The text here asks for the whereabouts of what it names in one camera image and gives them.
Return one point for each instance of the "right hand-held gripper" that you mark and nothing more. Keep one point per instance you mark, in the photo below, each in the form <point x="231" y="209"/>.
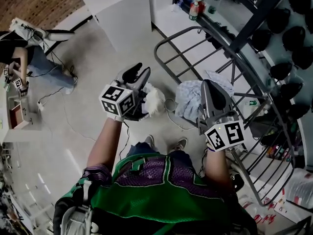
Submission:
<point x="225" y="136"/>

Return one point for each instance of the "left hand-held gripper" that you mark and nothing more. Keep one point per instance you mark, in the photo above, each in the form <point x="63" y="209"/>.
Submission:
<point x="117" y="100"/>

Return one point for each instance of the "pale blue patterned clothes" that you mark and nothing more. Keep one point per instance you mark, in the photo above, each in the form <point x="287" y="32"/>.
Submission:
<point x="188" y="97"/>

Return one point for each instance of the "cream printed T-shirt clothes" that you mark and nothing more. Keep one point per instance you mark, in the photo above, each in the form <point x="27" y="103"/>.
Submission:
<point x="156" y="99"/>

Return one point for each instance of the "grey metal drying rack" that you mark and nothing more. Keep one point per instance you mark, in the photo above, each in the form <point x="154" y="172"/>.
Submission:
<point x="185" y="57"/>

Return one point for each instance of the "person's right forearm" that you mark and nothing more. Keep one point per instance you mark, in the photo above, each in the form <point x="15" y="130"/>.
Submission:
<point x="217" y="172"/>

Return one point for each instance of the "person's left forearm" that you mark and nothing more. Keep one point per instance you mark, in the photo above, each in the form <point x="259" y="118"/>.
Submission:
<point x="105" y="143"/>

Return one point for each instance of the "white ribbed laundry basket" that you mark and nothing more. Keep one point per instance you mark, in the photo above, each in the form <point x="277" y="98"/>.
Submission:
<point x="138" y="111"/>

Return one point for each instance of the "person's right shoe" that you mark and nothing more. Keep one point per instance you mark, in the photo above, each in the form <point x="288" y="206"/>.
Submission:
<point x="181" y="144"/>

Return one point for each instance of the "person's shoe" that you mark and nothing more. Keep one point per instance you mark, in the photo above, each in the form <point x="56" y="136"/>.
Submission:
<point x="181" y="144"/>
<point x="149" y="141"/>

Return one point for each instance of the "white shelf unit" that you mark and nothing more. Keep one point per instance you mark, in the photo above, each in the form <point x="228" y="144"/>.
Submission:
<point x="127" y="21"/>

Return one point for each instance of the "person's left shoe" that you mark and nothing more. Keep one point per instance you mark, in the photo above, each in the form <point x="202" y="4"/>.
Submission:
<point x="149" y="141"/>

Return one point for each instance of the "dark blue shorts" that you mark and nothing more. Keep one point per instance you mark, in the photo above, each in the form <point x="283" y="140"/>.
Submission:
<point x="139" y="149"/>

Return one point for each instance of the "blue spray bottle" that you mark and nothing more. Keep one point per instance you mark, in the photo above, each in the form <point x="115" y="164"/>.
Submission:
<point x="180" y="4"/>

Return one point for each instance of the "green label clear bottle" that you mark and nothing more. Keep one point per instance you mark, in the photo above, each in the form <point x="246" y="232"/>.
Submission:
<point x="193" y="12"/>

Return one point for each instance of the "dark green jar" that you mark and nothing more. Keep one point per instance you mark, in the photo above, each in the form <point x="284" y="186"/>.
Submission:
<point x="212" y="9"/>

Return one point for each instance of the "red bottle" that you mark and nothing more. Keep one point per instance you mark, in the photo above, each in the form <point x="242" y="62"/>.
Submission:
<point x="201" y="6"/>

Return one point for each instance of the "white power strip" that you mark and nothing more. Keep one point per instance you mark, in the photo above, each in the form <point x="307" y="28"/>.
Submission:
<point x="41" y="106"/>

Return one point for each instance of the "green purple mesh jersey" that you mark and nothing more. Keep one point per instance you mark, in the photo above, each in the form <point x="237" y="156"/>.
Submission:
<point x="156" y="199"/>

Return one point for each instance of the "white open box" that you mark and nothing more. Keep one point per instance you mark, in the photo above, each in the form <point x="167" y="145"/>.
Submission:
<point x="27" y="124"/>

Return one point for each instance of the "pile of red white packets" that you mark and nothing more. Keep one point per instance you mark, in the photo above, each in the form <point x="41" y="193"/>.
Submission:
<point x="266" y="217"/>

